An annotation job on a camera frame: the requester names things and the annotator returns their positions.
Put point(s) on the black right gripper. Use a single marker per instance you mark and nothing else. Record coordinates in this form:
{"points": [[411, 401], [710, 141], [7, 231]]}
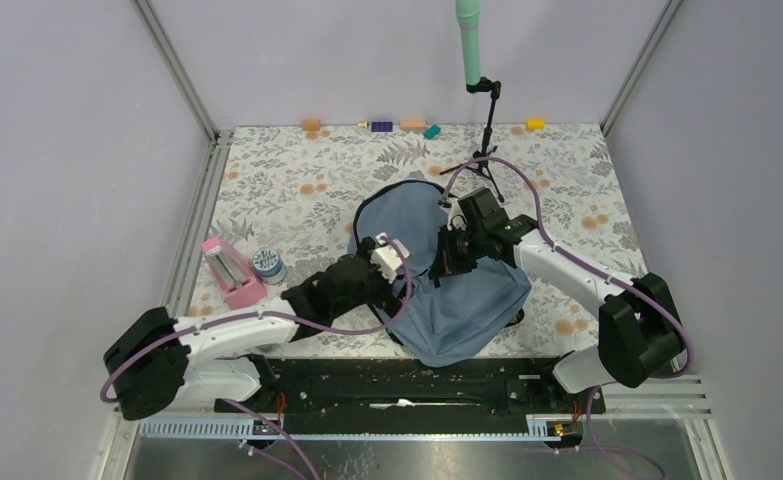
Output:
{"points": [[446, 262]]}

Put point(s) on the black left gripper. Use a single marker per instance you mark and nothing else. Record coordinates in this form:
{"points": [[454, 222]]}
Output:
{"points": [[386, 300]]}

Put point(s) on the blue grey backpack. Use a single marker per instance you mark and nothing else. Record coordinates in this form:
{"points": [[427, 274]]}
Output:
{"points": [[451, 319]]}

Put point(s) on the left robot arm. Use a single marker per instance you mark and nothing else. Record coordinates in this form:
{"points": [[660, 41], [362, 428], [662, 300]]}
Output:
{"points": [[161, 360]]}

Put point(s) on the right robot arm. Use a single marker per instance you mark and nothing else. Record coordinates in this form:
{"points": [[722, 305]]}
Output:
{"points": [[639, 331]]}

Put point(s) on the black mini tripod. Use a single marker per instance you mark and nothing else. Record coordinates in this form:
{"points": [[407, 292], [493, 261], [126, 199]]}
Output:
{"points": [[481, 166]]}

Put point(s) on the blue round cleaning gel jar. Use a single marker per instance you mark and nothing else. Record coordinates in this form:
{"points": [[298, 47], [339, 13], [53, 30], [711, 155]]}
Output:
{"points": [[268, 266]]}

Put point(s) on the pink transparent pencil case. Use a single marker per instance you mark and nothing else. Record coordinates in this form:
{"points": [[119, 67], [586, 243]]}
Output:
{"points": [[231, 269]]}

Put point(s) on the teal toy block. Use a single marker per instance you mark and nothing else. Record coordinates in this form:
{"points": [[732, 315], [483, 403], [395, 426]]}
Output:
{"points": [[431, 132]]}

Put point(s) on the yellow toy block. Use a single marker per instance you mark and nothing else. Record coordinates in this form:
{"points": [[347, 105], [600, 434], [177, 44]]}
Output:
{"points": [[535, 124]]}

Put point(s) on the long tan wooden block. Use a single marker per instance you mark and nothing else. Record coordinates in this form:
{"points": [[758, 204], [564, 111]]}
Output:
{"points": [[413, 125]]}

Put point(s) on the purple toy brick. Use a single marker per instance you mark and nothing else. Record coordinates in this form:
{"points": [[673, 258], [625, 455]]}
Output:
{"points": [[381, 126]]}

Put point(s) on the small tan wooden block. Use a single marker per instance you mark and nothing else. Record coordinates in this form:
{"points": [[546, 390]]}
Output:
{"points": [[311, 124]]}

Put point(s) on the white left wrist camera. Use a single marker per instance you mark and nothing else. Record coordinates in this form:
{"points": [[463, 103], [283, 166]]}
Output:
{"points": [[390, 256]]}

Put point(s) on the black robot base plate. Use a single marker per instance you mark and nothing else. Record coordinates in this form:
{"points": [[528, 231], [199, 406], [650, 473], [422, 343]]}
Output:
{"points": [[359, 396]]}

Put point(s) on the mint green microphone handle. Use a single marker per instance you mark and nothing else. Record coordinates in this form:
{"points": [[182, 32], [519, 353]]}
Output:
{"points": [[468, 15]]}

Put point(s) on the aluminium frame rail right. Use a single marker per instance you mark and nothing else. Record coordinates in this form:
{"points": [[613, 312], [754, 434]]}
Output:
{"points": [[657, 33]]}

